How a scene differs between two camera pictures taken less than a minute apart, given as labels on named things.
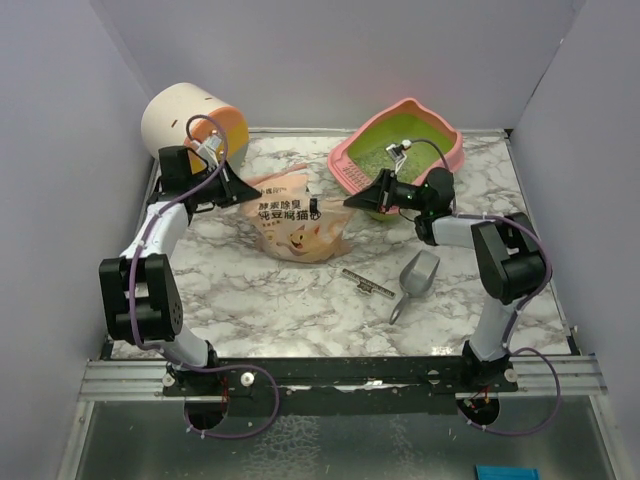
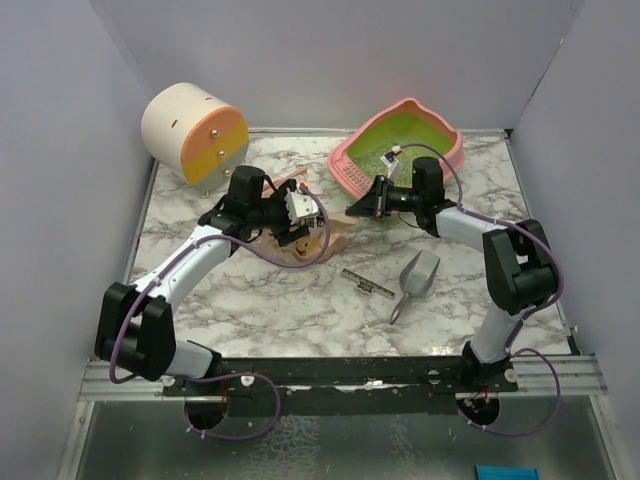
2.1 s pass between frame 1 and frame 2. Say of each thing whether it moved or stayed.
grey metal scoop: stayed
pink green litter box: stayed
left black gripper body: moved
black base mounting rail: stayed
